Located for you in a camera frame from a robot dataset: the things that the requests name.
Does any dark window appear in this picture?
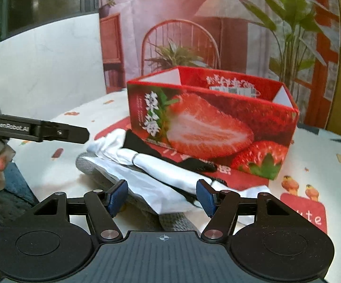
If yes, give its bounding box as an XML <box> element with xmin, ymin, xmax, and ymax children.
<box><xmin>0</xmin><ymin>0</ymin><xmax>100</xmax><ymax>45</ymax></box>

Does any red strawberry print box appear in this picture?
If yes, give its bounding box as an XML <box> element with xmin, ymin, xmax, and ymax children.
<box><xmin>127</xmin><ymin>66</ymin><xmax>300</xmax><ymax>180</ymax></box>

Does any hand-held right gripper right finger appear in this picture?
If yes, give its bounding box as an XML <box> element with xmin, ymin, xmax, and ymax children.
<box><xmin>196</xmin><ymin>179</ymin><xmax>292</xmax><ymax>241</ymax></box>

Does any white cloth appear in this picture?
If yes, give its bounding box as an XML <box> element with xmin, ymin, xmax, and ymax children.
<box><xmin>86</xmin><ymin>128</ymin><xmax>271</xmax><ymax>216</ymax></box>

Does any printed wall backdrop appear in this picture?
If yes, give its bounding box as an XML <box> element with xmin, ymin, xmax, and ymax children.
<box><xmin>98</xmin><ymin>0</ymin><xmax>341</xmax><ymax>130</ymax></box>

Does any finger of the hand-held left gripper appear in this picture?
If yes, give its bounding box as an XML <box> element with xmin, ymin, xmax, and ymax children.
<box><xmin>41</xmin><ymin>121</ymin><xmax>90</xmax><ymax>145</ymax></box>

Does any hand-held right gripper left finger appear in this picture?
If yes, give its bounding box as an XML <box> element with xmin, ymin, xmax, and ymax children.
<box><xmin>30</xmin><ymin>179</ymin><xmax>129</xmax><ymax>241</ymax></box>

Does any grey knit cloth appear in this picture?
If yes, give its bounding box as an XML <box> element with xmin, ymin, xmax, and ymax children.
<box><xmin>75</xmin><ymin>152</ymin><xmax>200</xmax><ymax>232</ymax></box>

